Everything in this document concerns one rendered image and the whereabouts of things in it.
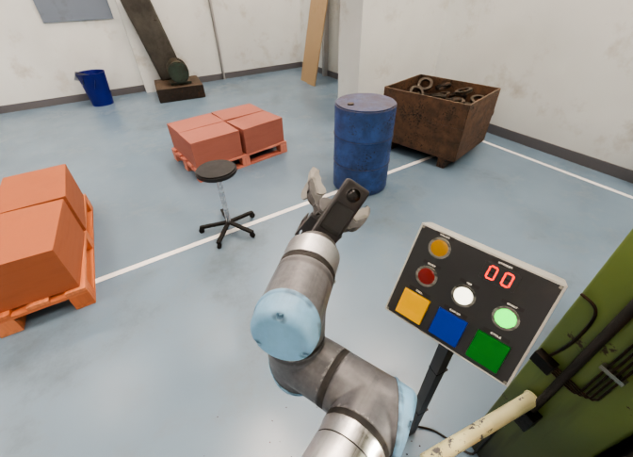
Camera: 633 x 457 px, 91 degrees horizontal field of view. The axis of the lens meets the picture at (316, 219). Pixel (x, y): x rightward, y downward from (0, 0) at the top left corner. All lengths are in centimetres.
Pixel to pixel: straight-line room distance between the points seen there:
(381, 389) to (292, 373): 13
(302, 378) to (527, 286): 57
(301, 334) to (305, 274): 8
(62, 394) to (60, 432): 21
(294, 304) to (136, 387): 180
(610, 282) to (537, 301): 21
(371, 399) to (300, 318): 15
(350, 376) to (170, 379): 168
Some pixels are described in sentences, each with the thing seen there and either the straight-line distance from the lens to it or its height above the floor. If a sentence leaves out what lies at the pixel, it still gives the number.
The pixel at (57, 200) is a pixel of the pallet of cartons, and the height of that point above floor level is 49.
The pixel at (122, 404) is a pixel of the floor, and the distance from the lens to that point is 213.
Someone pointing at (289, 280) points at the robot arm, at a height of 142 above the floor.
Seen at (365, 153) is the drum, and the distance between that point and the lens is 291.
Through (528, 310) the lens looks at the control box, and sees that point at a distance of 88.
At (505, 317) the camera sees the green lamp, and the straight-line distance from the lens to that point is 88.
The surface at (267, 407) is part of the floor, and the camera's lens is 187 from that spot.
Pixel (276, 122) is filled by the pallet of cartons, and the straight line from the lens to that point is 387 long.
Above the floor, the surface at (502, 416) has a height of 64.
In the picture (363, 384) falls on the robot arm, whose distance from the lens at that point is 48.
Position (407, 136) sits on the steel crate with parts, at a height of 25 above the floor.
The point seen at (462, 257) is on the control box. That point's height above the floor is 116.
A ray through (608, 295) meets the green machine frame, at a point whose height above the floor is 112.
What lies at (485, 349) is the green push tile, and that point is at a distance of 91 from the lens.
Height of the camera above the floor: 173
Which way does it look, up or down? 38 degrees down
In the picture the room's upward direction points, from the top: 1 degrees counter-clockwise
